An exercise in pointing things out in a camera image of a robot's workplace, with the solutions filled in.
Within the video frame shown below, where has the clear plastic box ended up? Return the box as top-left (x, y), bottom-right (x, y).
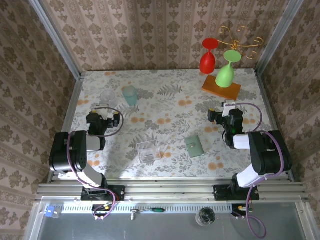
top-left (136, 139), bottom-right (162, 165)

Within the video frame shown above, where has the clear glass cup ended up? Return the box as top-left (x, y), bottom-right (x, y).
top-left (99, 89), bottom-right (118, 108)

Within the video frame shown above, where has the wooden base board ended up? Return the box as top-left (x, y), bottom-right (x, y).
top-left (201, 74), bottom-right (242, 102)

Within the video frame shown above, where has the teal frosted cup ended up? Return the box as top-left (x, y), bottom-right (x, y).
top-left (121, 85), bottom-right (139, 107)

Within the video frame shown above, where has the green wine glass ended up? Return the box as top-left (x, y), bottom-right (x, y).
top-left (215, 49), bottom-right (243, 89)

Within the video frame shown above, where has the red wine glass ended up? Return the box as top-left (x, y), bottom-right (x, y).
top-left (199, 37), bottom-right (220, 75)

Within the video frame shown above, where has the floral tablecloth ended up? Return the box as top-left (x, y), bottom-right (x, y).
top-left (57, 68), bottom-right (288, 180)

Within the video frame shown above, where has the black power connector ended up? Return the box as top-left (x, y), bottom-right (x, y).
top-left (231, 203), bottom-right (251, 218)
top-left (91, 203), bottom-right (114, 218)

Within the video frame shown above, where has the blue connector plug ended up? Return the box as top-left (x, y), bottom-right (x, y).
top-left (45, 205), bottom-right (63, 219)

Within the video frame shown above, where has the clear glass jar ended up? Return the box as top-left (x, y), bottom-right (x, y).
top-left (195, 206), bottom-right (217, 227)

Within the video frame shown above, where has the grey metal shelf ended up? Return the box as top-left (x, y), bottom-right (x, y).
top-left (23, 196), bottom-right (320, 240)

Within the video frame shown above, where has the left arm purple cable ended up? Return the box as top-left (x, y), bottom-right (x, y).
top-left (66, 106), bottom-right (125, 221)

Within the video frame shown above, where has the aluminium side rail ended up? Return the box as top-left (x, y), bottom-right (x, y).
top-left (254, 68), bottom-right (296, 183)
top-left (46, 71), bottom-right (85, 185)

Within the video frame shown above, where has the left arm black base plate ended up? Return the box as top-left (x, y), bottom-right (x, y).
top-left (80, 185), bottom-right (126, 202)

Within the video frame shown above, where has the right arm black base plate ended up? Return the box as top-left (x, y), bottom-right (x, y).
top-left (213, 184), bottom-right (260, 202)

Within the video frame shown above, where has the gold wire glass rack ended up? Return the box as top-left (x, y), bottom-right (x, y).
top-left (217, 24), bottom-right (265, 61)

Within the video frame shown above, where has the aluminium frame post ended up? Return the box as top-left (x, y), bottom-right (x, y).
top-left (255, 0), bottom-right (305, 76)
top-left (27, 0), bottom-right (83, 80)

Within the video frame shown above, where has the aluminium front rail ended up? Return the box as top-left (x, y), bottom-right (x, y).
top-left (34, 180), bottom-right (308, 202)

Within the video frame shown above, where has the ratchet wrench green handle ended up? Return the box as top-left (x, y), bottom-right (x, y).
top-left (129, 206), bottom-right (166, 221)

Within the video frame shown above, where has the slotted white cable duct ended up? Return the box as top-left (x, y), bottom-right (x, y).
top-left (61, 204), bottom-right (235, 215)

